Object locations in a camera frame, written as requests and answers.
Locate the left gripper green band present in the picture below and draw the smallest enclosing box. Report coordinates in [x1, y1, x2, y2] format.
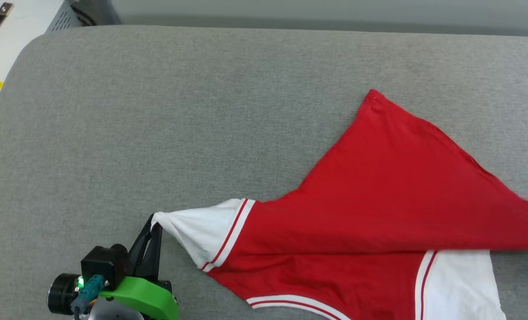
[47, 214, 180, 320]

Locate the red and white garment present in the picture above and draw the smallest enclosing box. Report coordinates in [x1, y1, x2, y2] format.
[151, 89, 528, 320]

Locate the white equipment box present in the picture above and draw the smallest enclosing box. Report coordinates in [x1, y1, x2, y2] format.
[0, 0, 83, 125]

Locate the light grey partition panel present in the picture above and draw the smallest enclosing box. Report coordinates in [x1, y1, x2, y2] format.
[110, 0, 528, 37]

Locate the teal left camera connector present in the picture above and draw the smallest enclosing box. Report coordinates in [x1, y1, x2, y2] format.
[70, 274, 105, 318]

